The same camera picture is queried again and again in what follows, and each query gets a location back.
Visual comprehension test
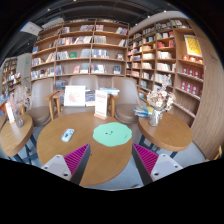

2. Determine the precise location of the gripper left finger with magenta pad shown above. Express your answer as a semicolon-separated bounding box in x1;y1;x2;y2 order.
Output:
42;144;91;185

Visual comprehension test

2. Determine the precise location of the left vase with dried flowers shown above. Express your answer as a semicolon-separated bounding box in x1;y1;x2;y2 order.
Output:
13;85;29;128

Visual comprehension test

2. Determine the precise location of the beige middle armchair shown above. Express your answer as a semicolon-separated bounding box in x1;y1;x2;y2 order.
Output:
53;75;99;116

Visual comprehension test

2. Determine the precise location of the stack of books on chair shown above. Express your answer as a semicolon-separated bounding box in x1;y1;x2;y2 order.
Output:
134;105;154;117

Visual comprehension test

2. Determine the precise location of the wooden bookshelf right wall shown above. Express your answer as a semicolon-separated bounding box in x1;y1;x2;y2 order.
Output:
127;11;224;160

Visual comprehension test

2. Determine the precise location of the white framed picture board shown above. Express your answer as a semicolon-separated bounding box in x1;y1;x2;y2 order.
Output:
64;86;85;106

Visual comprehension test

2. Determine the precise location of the beige right armchair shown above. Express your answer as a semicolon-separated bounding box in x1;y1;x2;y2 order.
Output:
112;77;141;124

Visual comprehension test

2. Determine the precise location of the green round mouse pad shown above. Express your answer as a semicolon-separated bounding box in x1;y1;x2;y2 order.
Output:
93;122;132;147

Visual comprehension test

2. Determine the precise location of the white standing sign card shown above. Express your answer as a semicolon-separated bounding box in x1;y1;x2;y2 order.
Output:
94;90;108;120

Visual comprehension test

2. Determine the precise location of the distant bookshelf far left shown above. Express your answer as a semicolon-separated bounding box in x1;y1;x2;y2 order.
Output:
2;57;21;96

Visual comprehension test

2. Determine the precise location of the round wooden centre table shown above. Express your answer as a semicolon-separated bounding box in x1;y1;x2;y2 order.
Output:
37;112;132;187

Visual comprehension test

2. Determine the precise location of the beige left armchair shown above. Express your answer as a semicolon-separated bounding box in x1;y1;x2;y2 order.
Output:
27;78;56;126

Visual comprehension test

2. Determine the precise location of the large wooden bookshelf centre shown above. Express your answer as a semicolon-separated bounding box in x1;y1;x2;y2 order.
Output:
30;18;129;86

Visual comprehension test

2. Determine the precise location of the round wooden table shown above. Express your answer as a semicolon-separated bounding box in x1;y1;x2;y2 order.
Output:
37;112;132;187
0;114;36;157
138;112;193;153

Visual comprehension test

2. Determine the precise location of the glass vase with dried flowers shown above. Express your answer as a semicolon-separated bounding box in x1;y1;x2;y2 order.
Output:
147;74;176;127

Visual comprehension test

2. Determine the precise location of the beige armchair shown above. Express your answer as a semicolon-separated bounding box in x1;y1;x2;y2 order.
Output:
27;78;56;126
112;77;141;124
53;75;99;116

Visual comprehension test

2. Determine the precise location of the books stack on armrest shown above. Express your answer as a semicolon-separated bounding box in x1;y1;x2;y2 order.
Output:
100;87;120;95

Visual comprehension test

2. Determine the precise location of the white card on left table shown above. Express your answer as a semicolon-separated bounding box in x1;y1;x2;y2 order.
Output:
5;102;15;123

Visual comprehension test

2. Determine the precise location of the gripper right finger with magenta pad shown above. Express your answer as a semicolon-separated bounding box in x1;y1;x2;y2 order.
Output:
132;144;182;185

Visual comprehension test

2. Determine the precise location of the white computer mouse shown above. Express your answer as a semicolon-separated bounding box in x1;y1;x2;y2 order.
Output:
61;129;75;142

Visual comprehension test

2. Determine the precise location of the round wooden left table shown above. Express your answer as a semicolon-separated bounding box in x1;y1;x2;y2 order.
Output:
0;114;36;157

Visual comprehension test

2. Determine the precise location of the round wooden right table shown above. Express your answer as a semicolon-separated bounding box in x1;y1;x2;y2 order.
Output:
138;112;193;153

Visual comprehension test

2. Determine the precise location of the yellow poster on shelf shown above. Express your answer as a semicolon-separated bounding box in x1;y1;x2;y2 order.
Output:
184;35;202;57

